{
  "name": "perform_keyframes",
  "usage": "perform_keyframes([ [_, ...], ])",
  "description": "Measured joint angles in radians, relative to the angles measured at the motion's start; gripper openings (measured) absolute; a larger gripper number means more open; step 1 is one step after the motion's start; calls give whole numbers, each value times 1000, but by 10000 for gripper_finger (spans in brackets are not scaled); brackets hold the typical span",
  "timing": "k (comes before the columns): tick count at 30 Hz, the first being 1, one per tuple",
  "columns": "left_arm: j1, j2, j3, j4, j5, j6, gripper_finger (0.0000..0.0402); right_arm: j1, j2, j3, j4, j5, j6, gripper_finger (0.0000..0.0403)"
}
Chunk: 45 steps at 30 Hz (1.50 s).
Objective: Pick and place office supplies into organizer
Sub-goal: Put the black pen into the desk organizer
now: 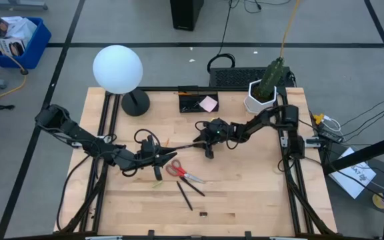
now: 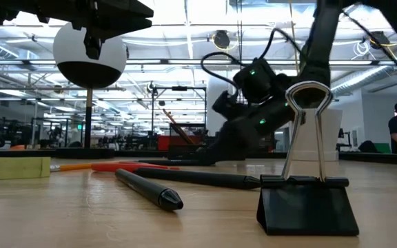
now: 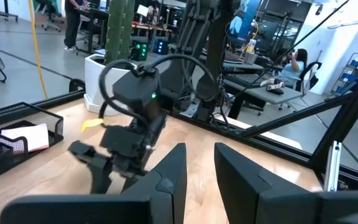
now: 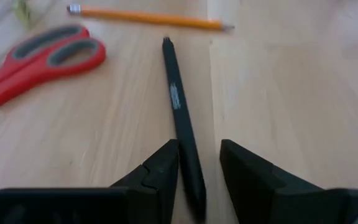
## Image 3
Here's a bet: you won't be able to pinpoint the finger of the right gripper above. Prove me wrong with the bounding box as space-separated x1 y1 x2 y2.
119 170 147 191
88 160 113 194

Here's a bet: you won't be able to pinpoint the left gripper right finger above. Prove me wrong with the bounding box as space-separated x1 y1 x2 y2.
214 142 358 224

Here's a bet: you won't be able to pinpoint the black box green lights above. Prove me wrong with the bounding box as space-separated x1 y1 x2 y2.
131 36 150 62

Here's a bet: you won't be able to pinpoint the grey office table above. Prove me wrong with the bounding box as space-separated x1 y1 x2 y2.
224 79 305 121

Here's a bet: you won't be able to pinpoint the yellow hanging cable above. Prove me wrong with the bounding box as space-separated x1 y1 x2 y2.
27 0 48 100

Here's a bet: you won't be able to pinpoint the white hexagonal plant pot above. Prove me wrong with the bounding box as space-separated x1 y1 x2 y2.
83 53 132 117

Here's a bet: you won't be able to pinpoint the green cactus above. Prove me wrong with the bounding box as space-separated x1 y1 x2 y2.
104 0 135 65

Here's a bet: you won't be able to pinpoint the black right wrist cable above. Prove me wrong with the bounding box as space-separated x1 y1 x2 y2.
98 54 218 129

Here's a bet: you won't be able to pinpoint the yellow cable tag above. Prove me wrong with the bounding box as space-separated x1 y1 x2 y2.
81 118 104 133

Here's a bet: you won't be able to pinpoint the person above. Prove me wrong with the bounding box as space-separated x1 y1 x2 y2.
278 48 309 88
63 0 89 53

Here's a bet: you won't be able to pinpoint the pink sticky note pad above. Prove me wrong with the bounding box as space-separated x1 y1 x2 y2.
0 123 50 154

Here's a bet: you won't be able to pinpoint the black office chair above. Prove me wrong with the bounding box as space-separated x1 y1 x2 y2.
296 61 323 91

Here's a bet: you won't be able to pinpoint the silver aluminium corner bracket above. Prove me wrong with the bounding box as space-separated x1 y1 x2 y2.
323 140 343 192

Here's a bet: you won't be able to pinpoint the black mesh desk organizer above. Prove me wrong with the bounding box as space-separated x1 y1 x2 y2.
0 101 65 187

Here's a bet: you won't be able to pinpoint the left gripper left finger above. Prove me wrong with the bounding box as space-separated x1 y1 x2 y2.
0 142 188 224

